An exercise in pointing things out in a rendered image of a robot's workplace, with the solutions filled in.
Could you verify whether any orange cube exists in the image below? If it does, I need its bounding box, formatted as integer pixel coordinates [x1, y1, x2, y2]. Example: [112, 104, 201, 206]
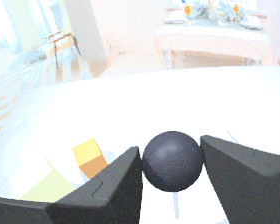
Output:
[72, 137, 108, 180]

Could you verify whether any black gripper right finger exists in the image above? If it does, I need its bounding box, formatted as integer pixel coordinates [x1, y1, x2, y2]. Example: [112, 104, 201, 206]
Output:
[200, 135, 280, 224]

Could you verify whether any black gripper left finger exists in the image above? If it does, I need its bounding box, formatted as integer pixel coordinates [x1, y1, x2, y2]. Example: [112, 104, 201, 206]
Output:
[0, 145, 143, 224]

